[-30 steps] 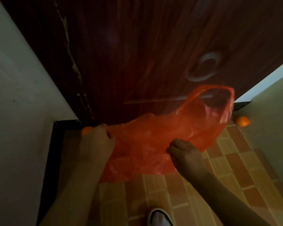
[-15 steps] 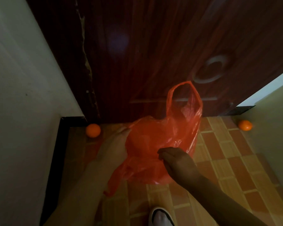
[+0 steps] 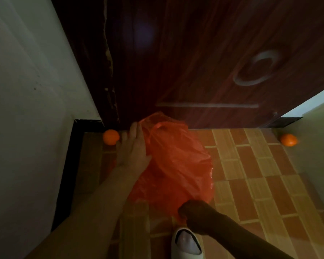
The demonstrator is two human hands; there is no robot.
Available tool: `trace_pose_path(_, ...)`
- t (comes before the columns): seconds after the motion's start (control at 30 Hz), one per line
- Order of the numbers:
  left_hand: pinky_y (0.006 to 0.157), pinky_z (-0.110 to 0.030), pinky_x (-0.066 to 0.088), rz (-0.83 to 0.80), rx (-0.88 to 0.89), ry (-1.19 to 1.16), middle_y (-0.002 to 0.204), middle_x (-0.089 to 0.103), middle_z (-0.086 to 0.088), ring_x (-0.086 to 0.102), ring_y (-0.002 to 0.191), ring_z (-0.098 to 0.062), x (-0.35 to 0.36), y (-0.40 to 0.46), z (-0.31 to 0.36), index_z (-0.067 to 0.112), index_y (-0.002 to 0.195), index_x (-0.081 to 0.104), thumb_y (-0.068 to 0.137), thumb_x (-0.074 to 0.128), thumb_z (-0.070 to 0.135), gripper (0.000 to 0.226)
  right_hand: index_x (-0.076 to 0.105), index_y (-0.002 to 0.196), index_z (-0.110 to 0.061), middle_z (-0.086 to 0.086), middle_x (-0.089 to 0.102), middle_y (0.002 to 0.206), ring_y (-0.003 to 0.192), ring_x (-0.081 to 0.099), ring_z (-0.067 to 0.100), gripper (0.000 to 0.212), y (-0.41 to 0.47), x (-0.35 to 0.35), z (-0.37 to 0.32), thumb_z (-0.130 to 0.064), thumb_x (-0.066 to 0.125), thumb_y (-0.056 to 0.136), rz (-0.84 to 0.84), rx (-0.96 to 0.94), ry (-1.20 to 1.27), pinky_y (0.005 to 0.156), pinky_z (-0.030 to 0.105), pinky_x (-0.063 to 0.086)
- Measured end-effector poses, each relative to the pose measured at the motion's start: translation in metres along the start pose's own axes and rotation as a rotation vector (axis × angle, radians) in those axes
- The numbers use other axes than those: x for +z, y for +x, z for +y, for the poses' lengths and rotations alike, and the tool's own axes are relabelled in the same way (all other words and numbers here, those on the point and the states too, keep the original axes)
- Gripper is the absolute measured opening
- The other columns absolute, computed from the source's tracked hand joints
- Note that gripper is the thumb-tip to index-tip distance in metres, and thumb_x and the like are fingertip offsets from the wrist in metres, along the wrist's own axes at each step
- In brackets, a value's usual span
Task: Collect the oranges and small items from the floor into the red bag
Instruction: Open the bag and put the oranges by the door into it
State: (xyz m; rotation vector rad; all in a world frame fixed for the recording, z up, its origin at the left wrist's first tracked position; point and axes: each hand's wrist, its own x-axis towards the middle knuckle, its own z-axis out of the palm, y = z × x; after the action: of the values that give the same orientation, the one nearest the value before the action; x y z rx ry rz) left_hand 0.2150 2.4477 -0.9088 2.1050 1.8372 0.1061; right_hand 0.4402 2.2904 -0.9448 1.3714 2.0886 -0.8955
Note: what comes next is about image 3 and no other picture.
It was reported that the small orange fruit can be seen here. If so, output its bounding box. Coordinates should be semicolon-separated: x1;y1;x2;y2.
102;129;120;146
280;133;298;147

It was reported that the person's right forearm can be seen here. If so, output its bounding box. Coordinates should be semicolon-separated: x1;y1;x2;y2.
206;213;295;259

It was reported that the black baseboard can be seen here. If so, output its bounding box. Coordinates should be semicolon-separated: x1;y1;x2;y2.
51;119;105;232
267;117;303;129

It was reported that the dark brown wooden door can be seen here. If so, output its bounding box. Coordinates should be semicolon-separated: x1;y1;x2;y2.
50;0;324;130

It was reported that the person's right hand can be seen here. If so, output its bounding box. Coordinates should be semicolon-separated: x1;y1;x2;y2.
177;200;221;236

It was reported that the person's left hand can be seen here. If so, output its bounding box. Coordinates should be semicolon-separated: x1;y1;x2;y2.
116;121;152;174

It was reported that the white right slipper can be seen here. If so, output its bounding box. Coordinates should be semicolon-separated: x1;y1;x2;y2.
171;227;205;259

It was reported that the person's left forearm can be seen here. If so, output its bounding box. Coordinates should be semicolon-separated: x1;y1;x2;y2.
26;165;146;259

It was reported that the red plastic bag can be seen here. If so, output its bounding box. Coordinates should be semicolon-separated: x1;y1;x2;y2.
128;112;215;223

